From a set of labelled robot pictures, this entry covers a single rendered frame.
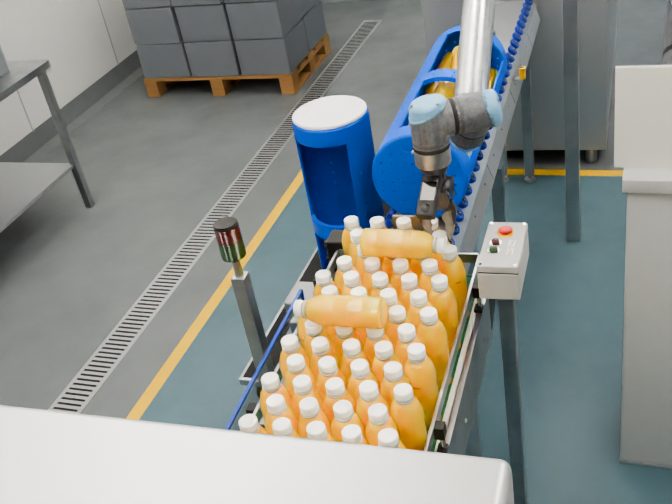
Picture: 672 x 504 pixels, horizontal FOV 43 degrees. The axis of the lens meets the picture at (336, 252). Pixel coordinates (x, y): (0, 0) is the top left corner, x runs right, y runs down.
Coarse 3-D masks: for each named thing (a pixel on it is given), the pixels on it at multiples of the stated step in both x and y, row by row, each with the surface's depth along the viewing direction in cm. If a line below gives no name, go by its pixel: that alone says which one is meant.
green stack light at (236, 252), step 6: (240, 240) 214; (222, 246) 213; (228, 246) 213; (234, 246) 213; (240, 246) 214; (222, 252) 215; (228, 252) 214; (234, 252) 214; (240, 252) 215; (222, 258) 217; (228, 258) 215; (234, 258) 215; (240, 258) 216
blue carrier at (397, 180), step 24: (432, 48) 308; (432, 72) 279; (456, 72) 276; (504, 72) 308; (408, 96) 273; (408, 120) 290; (384, 144) 247; (408, 144) 245; (384, 168) 251; (408, 168) 249; (456, 168) 244; (384, 192) 256; (408, 192) 254; (456, 192) 249
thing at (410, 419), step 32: (320, 288) 214; (352, 288) 212; (384, 288) 209; (416, 288) 207; (448, 288) 205; (416, 320) 201; (448, 320) 207; (288, 352) 194; (448, 352) 199; (288, 384) 189; (320, 384) 186; (352, 384) 184; (384, 384) 182; (416, 384) 185; (288, 416) 179; (320, 416) 176; (352, 416) 173; (416, 416) 175; (416, 448) 179
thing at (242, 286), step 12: (240, 288) 221; (252, 288) 225; (240, 300) 224; (252, 300) 225; (240, 312) 226; (252, 312) 225; (252, 324) 227; (252, 336) 230; (264, 336) 233; (252, 348) 233; (264, 348) 233
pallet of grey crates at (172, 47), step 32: (128, 0) 605; (160, 0) 598; (192, 0) 589; (224, 0) 582; (256, 0) 573; (288, 0) 589; (320, 0) 644; (160, 32) 612; (192, 32) 604; (224, 32) 596; (256, 32) 588; (288, 32) 591; (320, 32) 646; (160, 64) 627; (192, 64) 619; (224, 64) 610; (256, 64) 602; (288, 64) 594; (160, 96) 644
